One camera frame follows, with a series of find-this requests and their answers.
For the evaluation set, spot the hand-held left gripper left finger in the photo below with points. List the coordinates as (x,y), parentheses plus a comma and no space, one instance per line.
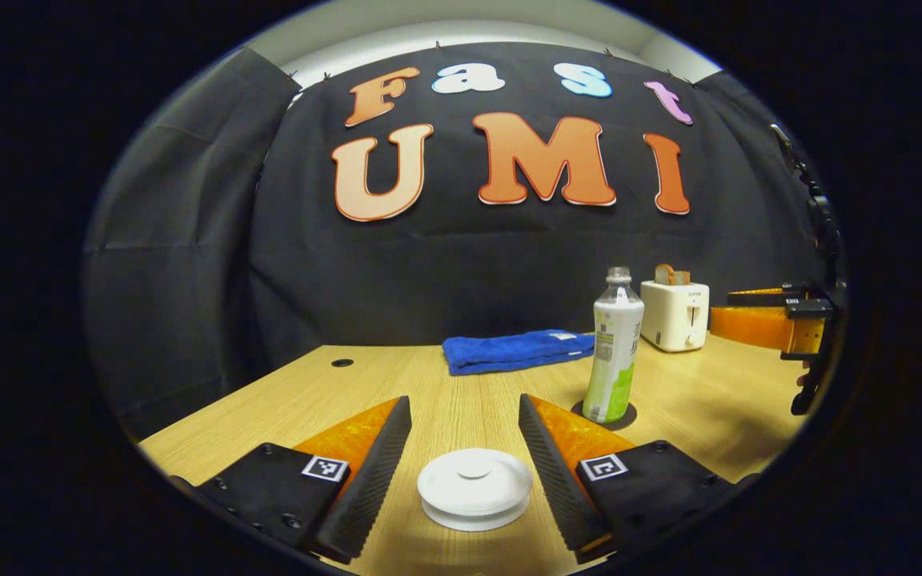
(369,480)

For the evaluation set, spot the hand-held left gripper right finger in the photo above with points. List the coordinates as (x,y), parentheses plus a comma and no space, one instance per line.
(561,480)

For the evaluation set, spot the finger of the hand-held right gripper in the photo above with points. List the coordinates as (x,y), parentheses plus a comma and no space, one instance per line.
(809,308)
(793,290)

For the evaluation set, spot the white teacup lid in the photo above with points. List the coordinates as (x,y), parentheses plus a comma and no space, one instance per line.
(473,480)

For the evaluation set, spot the round brown coaster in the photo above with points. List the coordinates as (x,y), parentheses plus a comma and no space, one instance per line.
(631,416)

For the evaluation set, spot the clear green water bottle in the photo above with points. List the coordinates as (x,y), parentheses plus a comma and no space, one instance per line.
(617,344)

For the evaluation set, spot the toast bread slice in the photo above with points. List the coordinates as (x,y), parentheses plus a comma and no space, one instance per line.
(663,274)
(682,278)

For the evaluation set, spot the white toaster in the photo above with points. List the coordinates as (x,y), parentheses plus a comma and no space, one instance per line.
(673,316)

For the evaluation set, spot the blue folded towel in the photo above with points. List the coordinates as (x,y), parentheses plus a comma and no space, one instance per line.
(517,350)

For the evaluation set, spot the black backdrop cloth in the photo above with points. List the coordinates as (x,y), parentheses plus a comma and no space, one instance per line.
(469,264)

